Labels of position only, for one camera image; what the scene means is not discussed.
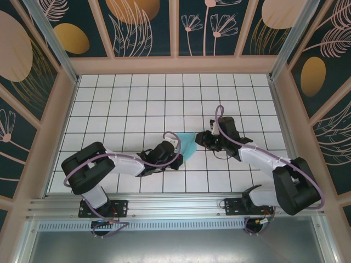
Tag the light blue cloth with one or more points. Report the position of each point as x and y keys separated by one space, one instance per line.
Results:
x=187 y=145

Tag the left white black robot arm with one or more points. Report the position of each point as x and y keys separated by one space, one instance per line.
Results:
x=126 y=164

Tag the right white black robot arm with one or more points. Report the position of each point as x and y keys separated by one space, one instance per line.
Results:
x=257 y=160

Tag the grey metal sheet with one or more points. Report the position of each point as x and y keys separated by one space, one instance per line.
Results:
x=175 y=246

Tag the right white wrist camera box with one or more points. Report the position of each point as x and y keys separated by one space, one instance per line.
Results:
x=214 y=128

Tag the aluminium mounting rail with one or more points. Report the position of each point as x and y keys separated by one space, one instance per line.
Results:
x=175 y=205

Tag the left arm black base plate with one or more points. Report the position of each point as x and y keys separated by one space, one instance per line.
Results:
x=120 y=208

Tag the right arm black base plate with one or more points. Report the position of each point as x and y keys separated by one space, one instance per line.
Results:
x=233 y=206

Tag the aluminium side rail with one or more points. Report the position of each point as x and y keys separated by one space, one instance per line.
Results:
x=280 y=109

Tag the aluminium frame post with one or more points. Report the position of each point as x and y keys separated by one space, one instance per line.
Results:
x=294 y=41
x=55 y=46

